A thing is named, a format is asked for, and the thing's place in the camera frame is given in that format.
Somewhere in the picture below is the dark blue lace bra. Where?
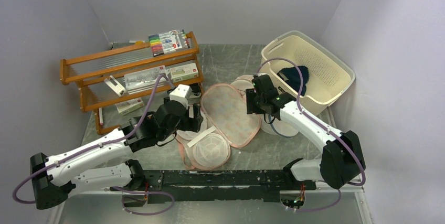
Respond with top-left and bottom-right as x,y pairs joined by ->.
278,66 -> 310,96

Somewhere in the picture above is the floral mesh laundry bag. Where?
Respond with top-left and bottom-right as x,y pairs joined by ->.
176,83 -> 261,170

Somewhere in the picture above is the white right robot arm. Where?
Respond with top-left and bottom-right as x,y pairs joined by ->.
246,74 -> 366,189

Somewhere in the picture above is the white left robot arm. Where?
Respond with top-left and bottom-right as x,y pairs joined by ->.
30,98 -> 203,210

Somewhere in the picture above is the white mesh bag beige zipper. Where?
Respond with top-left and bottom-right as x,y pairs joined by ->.
231,75 -> 253,95

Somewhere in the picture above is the white mesh bag grey zipper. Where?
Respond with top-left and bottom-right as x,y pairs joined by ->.
260,115 -> 299,138

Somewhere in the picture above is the cream plastic laundry basket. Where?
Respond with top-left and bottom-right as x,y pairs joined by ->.
260,30 -> 356,115

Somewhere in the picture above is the small green staples box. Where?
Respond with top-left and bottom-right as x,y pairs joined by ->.
115,98 -> 144,115

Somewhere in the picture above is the black white stapler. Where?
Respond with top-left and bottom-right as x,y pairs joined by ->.
189,83 -> 202,99

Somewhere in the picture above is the grey printed flat box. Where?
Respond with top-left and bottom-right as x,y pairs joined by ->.
124,65 -> 169,93

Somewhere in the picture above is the green white staples box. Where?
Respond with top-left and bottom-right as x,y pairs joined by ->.
169,62 -> 199,82

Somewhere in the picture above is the white red pen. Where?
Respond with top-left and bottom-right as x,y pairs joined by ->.
98,108 -> 103,126

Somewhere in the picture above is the white clip tool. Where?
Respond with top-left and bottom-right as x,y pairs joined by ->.
103,76 -> 126,97

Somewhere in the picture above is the orange wooden shelf rack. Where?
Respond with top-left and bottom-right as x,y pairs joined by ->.
59,30 -> 204,135

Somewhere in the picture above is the colour marker pen pack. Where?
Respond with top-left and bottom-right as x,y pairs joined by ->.
148,30 -> 191,57

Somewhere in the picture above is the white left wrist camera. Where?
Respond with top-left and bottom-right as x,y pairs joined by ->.
169,84 -> 192,109

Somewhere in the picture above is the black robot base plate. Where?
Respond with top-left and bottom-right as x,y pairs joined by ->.
122,169 -> 316,207

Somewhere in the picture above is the aluminium frame rail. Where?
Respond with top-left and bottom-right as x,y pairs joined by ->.
49,170 -> 372,223

